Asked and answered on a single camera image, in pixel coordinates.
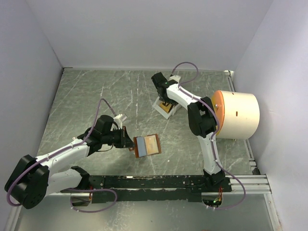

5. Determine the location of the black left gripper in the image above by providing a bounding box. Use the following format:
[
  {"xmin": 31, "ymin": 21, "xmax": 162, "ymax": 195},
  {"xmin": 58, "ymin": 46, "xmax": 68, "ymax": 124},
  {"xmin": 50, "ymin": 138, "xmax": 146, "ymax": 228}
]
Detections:
[{"xmin": 102, "ymin": 125, "xmax": 135, "ymax": 148}]

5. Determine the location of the gold credit card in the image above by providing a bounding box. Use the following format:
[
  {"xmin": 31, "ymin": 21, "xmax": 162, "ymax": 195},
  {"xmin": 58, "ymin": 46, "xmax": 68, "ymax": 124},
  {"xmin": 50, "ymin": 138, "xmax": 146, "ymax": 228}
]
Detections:
[{"xmin": 144, "ymin": 135, "xmax": 159, "ymax": 155}]

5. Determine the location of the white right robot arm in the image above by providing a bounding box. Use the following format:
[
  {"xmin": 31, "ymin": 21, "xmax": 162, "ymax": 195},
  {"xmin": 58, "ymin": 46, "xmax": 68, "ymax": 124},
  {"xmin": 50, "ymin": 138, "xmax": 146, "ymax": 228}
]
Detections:
[{"xmin": 151, "ymin": 72, "xmax": 226, "ymax": 192}]

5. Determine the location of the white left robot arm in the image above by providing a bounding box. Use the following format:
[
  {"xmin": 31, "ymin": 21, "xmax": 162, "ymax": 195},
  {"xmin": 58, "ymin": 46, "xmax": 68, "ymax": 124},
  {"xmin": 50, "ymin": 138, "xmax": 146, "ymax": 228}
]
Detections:
[{"xmin": 4, "ymin": 114, "xmax": 135, "ymax": 209}]

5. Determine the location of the white plastic card bin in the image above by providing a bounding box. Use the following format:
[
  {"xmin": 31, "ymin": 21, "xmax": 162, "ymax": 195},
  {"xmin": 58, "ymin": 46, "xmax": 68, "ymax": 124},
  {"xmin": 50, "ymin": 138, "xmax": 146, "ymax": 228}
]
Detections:
[{"xmin": 153, "ymin": 97, "xmax": 181, "ymax": 119}]

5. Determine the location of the white cylinder with orange lid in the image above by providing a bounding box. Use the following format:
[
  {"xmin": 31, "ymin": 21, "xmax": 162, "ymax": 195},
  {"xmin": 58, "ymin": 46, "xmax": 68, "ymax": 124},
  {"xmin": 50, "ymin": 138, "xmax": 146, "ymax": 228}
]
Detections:
[{"xmin": 212, "ymin": 90, "xmax": 260, "ymax": 140}]

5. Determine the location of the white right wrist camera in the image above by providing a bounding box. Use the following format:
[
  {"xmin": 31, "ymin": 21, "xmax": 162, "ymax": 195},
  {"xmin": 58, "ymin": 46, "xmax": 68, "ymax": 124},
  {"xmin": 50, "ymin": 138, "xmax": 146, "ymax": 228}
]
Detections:
[{"xmin": 168, "ymin": 75, "xmax": 181, "ymax": 83}]

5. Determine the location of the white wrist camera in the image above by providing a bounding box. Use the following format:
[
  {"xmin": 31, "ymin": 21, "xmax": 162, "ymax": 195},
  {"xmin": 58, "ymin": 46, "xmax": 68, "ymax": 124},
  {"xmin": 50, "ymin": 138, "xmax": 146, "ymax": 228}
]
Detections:
[
  {"xmin": 168, "ymin": 75, "xmax": 181, "ymax": 83},
  {"xmin": 114, "ymin": 114, "xmax": 128, "ymax": 127}
]

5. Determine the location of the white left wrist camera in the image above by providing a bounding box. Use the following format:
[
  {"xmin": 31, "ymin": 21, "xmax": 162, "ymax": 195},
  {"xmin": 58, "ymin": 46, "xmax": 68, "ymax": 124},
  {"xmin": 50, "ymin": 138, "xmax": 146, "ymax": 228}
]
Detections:
[{"xmin": 114, "ymin": 114, "xmax": 128, "ymax": 127}]

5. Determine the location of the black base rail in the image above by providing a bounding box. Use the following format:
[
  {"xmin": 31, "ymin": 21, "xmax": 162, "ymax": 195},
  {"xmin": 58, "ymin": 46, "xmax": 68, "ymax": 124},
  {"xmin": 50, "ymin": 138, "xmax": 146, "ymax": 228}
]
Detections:
[{"xmin": 62, "ymin": 175, "xmax": 231, "ymax": 204}]

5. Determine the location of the aluminium extrusion rail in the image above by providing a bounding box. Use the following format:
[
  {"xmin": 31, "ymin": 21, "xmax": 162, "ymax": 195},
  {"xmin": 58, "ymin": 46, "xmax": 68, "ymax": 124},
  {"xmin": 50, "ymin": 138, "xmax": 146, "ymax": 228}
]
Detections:
[{"xmin": 228, "ymin": 175, "xmax": 272, "ymax": 194}]

